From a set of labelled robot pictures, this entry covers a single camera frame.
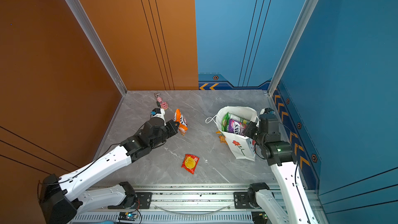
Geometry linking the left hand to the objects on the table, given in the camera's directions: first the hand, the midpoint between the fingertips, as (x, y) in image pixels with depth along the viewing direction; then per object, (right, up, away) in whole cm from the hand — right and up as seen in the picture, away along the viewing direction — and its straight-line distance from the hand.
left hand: (182, 121), depth 75 cm
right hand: (+30, -1, -3) cm, 31 cm away
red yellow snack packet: (+3, -23, +9) cm, 25 cm away
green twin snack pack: (+22, 0, +7) cm, 24 cm away
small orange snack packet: (+22, -12, +17) cm, 31 cm away
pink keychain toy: (-18, +8, +33) cm, 38 cm away
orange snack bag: (0, -1, +2) cm, 3 cm away
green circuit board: (-24, -43, -4) cm, 50 cm away
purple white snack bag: (+27, -3, +1) cm, 27 cm away
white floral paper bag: (+29, -12, -3) cm, 31 cm away
